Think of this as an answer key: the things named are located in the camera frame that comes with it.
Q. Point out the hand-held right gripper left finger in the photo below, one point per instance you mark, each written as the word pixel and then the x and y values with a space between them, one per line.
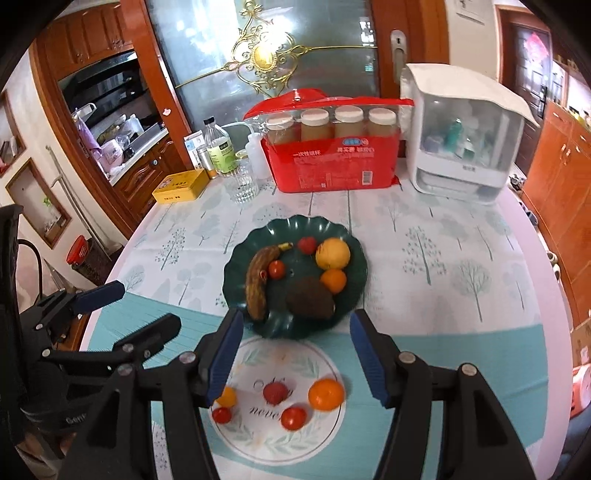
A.
pixel 226 357

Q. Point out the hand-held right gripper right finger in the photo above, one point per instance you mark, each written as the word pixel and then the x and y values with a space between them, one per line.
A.
pixel 367 362

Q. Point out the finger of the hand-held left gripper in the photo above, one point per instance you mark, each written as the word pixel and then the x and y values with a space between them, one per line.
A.
pixel 99 295
pixel 154 334

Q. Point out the overripe brown banana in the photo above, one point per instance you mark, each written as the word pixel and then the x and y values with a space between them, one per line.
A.
pixel 256 286

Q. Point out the dark avocado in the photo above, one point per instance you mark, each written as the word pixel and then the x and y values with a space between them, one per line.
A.
pixel 310 299

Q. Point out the small orange tangerine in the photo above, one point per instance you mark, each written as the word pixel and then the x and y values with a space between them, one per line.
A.
pixel 333 281

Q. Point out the dark green scalloped plate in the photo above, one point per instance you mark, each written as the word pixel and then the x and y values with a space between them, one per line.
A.
pixel 295 286

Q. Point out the small red cherry tomato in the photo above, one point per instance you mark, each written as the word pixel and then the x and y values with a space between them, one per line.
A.
pixel 276 270
pixel 306 245
pixel 221 414

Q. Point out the large yellow orange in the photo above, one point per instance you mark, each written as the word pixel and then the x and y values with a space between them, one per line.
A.
pixel 333 253

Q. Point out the yellow cherry tomato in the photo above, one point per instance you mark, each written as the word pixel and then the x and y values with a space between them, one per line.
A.
pixel 227 397

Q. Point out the red plastic bin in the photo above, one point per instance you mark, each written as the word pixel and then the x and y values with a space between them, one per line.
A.
pixel 78 250

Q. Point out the dark red plum tomato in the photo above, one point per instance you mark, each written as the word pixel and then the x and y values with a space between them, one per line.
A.
pixel 274 393

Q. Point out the teal striped table runner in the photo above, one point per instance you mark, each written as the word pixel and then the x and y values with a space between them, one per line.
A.
pixel 461 364

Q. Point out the round white leaf-print placemat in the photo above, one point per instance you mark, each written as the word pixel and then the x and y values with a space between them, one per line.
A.
pixel 277 443

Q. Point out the yellow tin box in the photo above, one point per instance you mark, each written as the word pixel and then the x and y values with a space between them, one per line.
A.
pixel 180 185

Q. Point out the pink rice cooker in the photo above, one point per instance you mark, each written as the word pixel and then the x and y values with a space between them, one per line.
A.
pixel 112 152

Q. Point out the small metal can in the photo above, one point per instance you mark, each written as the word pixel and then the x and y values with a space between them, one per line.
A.
pixel 206 162

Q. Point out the white and blue carton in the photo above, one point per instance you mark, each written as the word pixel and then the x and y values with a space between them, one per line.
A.
pixel 194 147

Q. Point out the clear glass tumbler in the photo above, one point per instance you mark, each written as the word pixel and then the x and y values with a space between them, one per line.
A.
pixel 242 182

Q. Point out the clear bottle with green label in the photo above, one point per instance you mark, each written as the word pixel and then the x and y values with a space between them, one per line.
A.
pixel 220 150

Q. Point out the white squeeze bottle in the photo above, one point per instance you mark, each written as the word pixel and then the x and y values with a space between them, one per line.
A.
pixel 257 157

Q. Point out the black range hood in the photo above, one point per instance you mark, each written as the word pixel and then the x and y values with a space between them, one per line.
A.
pixel 101 83

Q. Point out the cardboard box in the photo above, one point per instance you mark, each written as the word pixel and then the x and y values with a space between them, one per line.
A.
pixel 582 341

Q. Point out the white-lidded jar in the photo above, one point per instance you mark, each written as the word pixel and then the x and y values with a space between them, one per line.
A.
pixel 280 130
pixel 316 125
pixel 349 122
pixel 382 123

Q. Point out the white countertop sterilizer cabinet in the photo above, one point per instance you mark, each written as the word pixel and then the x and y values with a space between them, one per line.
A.
pixel 461 138

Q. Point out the frosted glass door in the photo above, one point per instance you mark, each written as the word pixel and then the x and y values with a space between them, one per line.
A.
pixel 198 55

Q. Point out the red plastic lid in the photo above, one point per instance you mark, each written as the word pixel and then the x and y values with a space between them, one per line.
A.
pixel 295 104

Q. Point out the dark wooden entrance door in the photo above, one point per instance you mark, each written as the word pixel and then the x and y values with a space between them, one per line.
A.
pixel 526 83

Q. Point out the wooden wall cabinet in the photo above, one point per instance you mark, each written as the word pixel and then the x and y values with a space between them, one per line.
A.
pixel 563 194

